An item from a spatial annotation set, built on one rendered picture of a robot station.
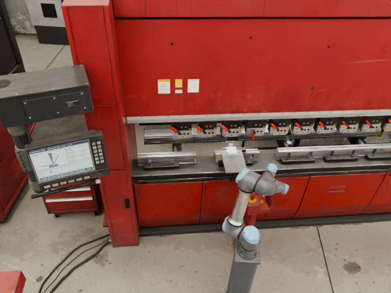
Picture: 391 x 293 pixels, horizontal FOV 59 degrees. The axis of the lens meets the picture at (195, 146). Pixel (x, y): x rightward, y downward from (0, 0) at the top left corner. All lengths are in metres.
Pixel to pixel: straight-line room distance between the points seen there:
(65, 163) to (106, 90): 0.53
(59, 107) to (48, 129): 1.32
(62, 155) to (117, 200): 0.89
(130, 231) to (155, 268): 0.42
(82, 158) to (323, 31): 1.79
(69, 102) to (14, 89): 0.28
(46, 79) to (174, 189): 1.48
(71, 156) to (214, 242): 1.83
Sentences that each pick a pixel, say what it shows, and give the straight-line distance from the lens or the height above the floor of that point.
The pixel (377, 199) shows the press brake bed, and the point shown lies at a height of 0.39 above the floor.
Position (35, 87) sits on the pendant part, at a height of 1.95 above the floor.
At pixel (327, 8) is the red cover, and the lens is 2.51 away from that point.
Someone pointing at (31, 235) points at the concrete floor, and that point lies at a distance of 3.89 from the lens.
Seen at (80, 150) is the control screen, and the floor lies 1.51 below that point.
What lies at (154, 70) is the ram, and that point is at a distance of 2.46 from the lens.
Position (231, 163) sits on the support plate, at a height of 1.00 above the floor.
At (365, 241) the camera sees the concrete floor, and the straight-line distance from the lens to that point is 4.03.
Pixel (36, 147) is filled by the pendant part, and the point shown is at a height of 1.60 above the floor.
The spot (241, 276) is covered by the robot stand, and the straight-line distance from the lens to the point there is 2.77.
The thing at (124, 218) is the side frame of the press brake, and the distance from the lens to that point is 3.20.
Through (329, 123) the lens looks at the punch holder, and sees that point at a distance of 3.06.
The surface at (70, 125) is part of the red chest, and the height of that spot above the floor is 0.98.
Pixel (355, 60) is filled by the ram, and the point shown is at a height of 1.84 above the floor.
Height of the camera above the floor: 2.97
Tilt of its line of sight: 41 degrees down
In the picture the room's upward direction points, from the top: 3 degrees clockwise
